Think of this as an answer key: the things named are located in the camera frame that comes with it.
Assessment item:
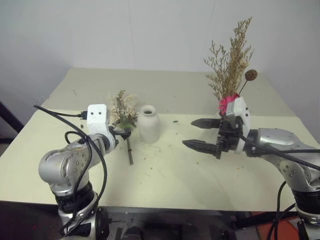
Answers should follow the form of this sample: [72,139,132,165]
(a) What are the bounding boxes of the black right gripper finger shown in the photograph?
[182,139,219,157]
[190,117,222,130]

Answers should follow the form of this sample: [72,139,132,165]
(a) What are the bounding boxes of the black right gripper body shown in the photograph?
[215,117,242,160]

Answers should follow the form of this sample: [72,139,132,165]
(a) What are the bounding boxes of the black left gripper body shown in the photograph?
[107,126,120,148]

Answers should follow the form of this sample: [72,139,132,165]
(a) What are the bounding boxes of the small beige dried flower bouquet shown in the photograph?
[107,89,140,166]

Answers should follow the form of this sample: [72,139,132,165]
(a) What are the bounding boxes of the white ceramic vase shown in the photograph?
[138,104,161,145]

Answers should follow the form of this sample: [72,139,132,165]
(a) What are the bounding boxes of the tall dried bouquet pink flowers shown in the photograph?
[203,16,259,118]

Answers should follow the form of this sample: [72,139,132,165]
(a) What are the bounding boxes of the dark rounded shape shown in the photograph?
[124,225,145,240]

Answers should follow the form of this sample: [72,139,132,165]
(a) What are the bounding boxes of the dark slanted furniture leg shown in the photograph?
[0,99,25,142]

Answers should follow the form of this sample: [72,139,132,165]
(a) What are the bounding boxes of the orange object under table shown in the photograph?
[257,216,302,240]

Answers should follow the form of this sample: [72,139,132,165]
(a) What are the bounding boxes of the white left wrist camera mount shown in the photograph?
[86,103,111,137]

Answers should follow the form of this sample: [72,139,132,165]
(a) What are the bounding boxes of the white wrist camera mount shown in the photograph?
[86,103,111,137]
[225,96,251,154]

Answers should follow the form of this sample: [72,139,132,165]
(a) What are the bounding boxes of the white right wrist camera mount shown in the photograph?
[225,96,251,154]

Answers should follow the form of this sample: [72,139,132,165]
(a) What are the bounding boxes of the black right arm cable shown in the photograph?
[238,134,320,240]

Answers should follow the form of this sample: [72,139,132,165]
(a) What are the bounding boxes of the black table frame bar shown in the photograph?
[106,206,253,227]

